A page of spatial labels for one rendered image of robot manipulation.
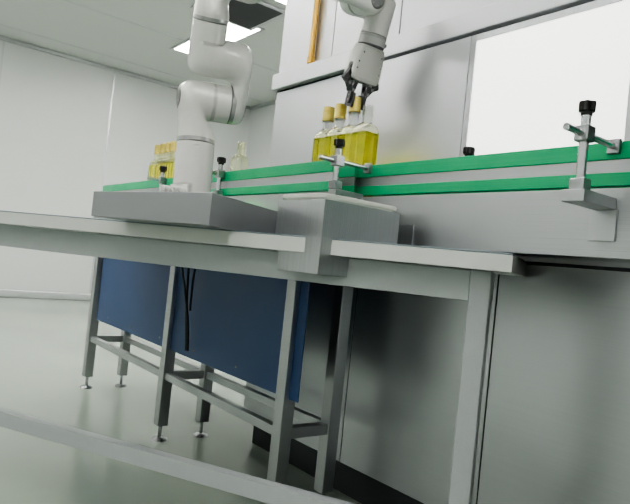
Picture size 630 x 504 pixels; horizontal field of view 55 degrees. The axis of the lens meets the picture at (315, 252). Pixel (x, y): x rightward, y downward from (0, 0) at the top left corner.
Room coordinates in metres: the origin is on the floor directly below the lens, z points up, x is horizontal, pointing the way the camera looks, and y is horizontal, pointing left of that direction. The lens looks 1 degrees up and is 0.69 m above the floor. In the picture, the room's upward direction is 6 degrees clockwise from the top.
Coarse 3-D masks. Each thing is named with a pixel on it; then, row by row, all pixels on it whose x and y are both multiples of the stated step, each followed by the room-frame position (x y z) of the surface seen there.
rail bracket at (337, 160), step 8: (336, 144) 1.50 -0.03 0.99; (344, 144) 1.51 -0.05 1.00; (336, 152) 1.50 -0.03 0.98; (328, 160) 1.48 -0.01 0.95; (336, 160) 1.49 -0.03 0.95; (344, 160) 1.50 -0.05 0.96; (336, 168) 1.50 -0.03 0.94; (360, 168) 1.55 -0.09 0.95; (368, 168) 1.56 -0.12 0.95; (336, 176) 1.50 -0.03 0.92; (328, 184) 1.51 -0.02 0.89; (336, 184) 1.49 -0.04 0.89
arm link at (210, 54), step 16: (192, 32) 1.44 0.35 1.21; (208, 32) 1.42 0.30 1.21; (224, 32) 1.45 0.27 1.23; (192, 48) 1.45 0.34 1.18; (208, 48) 1.44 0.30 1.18; (224, 48) 1.45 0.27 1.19; (240, 48) 1.47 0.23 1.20; (192, 64) 1.46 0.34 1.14; (208, 64) 1.45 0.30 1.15; (224, 64) 1.46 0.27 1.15; (240, 64) 1.47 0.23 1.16; (240, 80) 1.49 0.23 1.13; (240, 96) 1.50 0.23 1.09; (240, 112) 1.52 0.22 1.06
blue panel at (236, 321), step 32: (128, 288) 2.56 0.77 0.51; (160, 288) 2.30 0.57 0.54; (224, 288) 1.92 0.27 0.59; (256, 288) 1.78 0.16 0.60; (128, 320) 2.53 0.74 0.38; (160, 320) 2.28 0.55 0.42; (192, 320) 2.08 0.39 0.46; (224, 320) 1.91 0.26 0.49; (256, 320) 1.76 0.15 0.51; (192, 352) 2.06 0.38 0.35; (224, 352) 1.89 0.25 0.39; (256, 352) 1.75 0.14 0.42; (256, 384) 1.74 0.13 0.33
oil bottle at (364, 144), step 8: (360, 128) 1.63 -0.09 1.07; (368, 128) 1.63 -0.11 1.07; (376, 128) 1.65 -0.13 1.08; (352, 136) 1.66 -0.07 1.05; (360, 136) 1.63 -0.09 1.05; (368, 136) 1.63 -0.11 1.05; (376, 136) 1.65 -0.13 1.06; (352, 144) 1.65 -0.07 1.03; (360, 144) 1.63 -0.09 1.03; (368, 144) 1.63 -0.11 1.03; (376, 144) 1.65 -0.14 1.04; (352, 152) 1.65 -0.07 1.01; (360, 152) 1.63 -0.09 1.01; (368, 152) 1.63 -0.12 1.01; (376, 152) 1.65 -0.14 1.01; (352, 160) 1.65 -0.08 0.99; (360, 160) 1.62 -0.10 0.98; (368, 160) 1.63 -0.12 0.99
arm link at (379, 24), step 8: (392, 0) 1.62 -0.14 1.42; (344, 8) 1.62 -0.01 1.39; (384, 8) 1.62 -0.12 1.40; (392, 8) 1.63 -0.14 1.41; (360, 16) 1.65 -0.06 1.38; (368, 16) 1.63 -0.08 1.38; (376, 16) 1.62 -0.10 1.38; (384, 16) 1.62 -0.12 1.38; (392, 16) 1.65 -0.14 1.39; (368, 24) 1.63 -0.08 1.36; (376, 24) 1.63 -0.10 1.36; (384, 24) 1.63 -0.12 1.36; (376, 32) 1.63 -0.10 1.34; (384, 32) 1.64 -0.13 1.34
